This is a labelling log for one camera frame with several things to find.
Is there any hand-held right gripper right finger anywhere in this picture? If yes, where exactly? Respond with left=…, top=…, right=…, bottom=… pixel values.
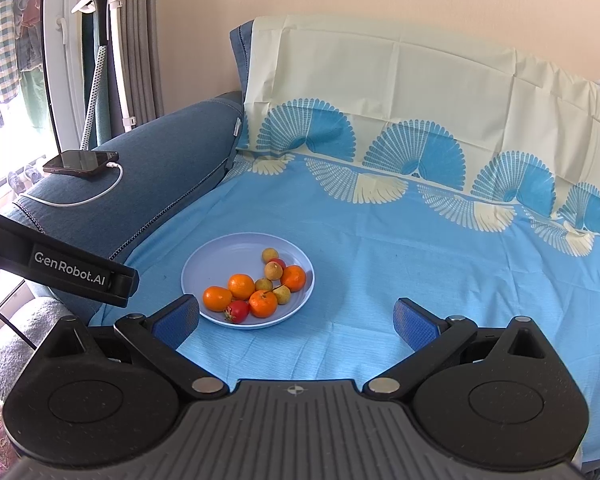
left=362, top=297, right=551, bottom=401

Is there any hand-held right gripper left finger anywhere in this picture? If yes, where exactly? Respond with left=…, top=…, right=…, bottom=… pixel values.
left=40, top=294, right=230, bottom=401

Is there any small mandarin orange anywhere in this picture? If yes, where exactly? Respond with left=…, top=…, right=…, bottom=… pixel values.
left=249, top=290, right=278, bottom=319
left=280, top=265, right=307, bottom=292
left=228, top=273, right=256, bottom=301
left=202, top=285, right=233, bottom=312

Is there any pale blue plate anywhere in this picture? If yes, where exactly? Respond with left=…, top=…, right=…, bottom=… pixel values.
left=181, top=231, right=315, bottom=329

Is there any blue cream printed sheet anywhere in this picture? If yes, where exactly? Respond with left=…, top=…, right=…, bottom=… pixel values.
left=87, top=14, right=600, bottom=466

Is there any black smartphone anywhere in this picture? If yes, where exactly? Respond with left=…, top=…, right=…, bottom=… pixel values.
left=42, top=150, right=120, bottom=177

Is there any grey fuzzy blanket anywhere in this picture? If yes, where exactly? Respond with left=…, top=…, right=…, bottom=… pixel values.
left=0, top=300, right=76, bottom=401

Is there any green hanging garment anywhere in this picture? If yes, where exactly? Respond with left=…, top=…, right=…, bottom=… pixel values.
left=20, top=67, right=48, bottom=126

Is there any white steamer pole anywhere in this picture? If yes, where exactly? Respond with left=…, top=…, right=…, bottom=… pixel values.
left=109, top=0, right=138, bottom=133

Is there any grey curtain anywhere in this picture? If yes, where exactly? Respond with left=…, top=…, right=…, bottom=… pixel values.
left=107, top=0, right=167, bottom=136

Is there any teal curtain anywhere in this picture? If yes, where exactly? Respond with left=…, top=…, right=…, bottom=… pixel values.
left=80, top=0, right=112, bottom=148

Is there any thin black cable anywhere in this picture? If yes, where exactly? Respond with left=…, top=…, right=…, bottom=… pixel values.
left=0, top=297, right=37, bottom=350

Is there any white charging cable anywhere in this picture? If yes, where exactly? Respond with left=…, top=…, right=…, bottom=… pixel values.
left=20, top=161, right=124, bottom=207

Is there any woven steamer hose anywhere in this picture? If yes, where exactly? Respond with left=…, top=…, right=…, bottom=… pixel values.
left=80, top=42, right=110, bottom=152

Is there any white window frame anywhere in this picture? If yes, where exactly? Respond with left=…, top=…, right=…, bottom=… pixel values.
left=40, top=0, right=88, bottom=153

